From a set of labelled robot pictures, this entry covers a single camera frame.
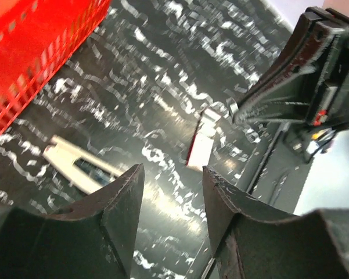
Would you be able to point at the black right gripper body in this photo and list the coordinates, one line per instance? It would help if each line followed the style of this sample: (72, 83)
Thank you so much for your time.
(328, 87)

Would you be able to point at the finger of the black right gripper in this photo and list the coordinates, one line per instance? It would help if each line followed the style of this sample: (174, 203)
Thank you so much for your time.
(308, 81)
(279, 96)

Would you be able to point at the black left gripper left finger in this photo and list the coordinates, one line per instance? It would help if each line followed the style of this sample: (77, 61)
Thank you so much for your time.
(90, 238)

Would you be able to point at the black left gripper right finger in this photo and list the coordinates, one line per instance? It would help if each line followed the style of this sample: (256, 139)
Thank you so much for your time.
(251, 239)

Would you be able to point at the beige stapler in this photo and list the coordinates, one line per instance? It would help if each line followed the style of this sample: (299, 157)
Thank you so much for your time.
(84, 170)

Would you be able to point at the red white staple box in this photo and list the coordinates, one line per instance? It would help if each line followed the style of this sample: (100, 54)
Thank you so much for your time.
(203, 139)

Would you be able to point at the red plastic basket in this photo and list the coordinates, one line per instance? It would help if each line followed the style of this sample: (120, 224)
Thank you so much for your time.
(36, 39)

